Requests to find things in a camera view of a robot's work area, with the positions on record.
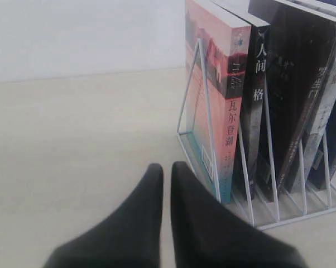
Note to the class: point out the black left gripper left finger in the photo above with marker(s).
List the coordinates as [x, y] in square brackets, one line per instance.
[129, 237]

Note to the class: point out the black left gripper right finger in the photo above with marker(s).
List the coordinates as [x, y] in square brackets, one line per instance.
[206, 234]

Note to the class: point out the dark blue moon book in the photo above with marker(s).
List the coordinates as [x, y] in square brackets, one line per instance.
[317, 175]

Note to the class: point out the black white-lettered book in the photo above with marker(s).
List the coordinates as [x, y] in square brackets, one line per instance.
[253, 89]

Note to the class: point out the white cat-pattern book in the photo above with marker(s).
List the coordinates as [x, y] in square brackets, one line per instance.
[315, 128]

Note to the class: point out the pink Walden book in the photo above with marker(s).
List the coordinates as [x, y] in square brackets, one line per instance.
[216, 50]

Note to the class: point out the dark brown Rashomon book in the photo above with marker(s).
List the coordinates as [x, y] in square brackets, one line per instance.
[301, 45]

